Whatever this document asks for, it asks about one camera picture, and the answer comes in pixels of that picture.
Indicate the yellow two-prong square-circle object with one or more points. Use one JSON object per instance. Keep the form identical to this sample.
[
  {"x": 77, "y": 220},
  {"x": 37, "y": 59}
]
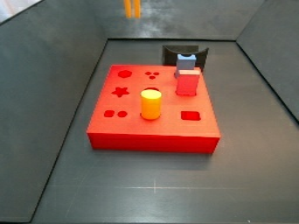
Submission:
[{"x": 133, "y": 7}]

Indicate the red shape-sorter fixture block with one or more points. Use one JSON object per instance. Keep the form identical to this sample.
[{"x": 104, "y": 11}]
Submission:
[{"x": 186, "y": 127}]

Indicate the red square peg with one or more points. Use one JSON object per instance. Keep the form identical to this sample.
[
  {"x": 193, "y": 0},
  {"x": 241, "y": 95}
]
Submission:
[{"x": 188, "y": 82}]

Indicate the black curved regrasp stand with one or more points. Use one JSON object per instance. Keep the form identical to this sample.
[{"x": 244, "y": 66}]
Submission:
[{"x": 173, "y": 50}]

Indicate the yellow cylinder peg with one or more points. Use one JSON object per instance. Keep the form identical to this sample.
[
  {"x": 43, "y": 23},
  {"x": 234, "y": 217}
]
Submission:
[{"x": 152, "y": 104}]

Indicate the blue notched peg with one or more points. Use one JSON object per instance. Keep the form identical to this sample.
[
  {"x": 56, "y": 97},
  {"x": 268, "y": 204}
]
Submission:
[{"x": 185, "y": 63}]

